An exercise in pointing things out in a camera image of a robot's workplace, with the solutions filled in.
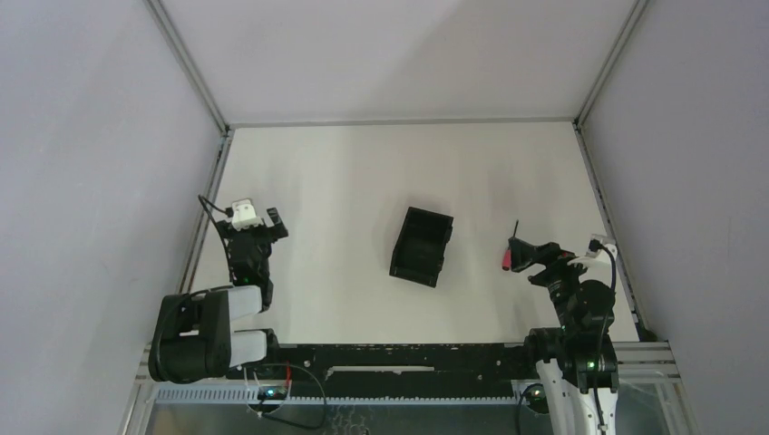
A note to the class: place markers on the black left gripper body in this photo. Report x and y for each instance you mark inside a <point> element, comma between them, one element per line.
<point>253,233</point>

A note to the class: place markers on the black plastic bin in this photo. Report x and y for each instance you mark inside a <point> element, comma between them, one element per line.
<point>418,254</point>

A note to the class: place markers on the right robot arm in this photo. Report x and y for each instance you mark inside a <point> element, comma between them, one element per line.
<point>576,360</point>

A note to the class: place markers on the black mounting rail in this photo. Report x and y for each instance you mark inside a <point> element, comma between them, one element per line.
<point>395,371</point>

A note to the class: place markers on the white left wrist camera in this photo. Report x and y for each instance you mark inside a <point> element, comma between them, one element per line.
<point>244,215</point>

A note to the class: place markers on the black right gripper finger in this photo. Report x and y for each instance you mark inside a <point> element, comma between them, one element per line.
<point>522,251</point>
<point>521,262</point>

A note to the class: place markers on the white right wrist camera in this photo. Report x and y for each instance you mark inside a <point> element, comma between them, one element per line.
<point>602,251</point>

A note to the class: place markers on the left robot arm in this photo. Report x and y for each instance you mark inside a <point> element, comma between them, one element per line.
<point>195,337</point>

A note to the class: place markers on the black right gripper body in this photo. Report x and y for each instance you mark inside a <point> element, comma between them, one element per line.
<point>563,278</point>

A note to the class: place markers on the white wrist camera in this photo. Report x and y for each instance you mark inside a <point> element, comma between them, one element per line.
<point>602,251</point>
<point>244,215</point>

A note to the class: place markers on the small green circuit board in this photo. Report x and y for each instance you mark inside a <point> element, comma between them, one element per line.
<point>272,394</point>

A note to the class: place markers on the red-handled screwdriver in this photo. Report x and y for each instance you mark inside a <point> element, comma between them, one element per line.
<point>506,260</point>

